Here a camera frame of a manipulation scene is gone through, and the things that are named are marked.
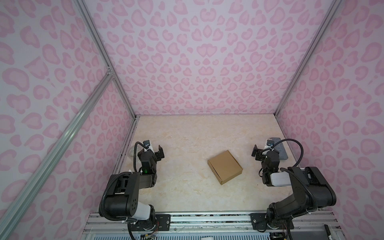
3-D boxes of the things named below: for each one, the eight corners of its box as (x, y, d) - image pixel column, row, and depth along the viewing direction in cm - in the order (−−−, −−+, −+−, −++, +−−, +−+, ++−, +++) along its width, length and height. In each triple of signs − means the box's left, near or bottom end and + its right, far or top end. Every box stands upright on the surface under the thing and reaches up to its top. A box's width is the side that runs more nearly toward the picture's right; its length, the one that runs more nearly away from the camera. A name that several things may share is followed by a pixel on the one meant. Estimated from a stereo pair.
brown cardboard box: (220, 185, 87) (221, 182, 83) (207, 163, 96) (207, 160, 92) (242, 172, 92) (243, 169, 88) (227, 153, 101) (228, 149, 97)
